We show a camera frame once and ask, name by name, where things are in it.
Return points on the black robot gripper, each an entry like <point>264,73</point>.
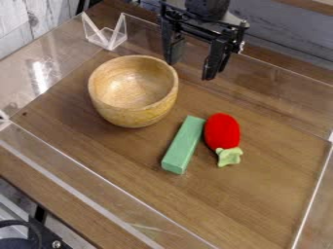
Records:
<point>204,19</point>

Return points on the green rectangular block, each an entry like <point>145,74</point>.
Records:
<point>183,146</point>

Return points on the black metal bracket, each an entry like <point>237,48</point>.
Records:
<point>51,241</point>

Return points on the clear acrylic corner bracket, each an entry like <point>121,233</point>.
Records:
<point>106,37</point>

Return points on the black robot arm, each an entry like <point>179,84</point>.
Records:
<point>205,20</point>

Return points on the red plush strawberry toy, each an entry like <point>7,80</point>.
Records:
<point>223,137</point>

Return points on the brown wooden bowl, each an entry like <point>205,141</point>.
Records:
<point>133,89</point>

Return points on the clear acrylic tray walls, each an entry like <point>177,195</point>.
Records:
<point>96,174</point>

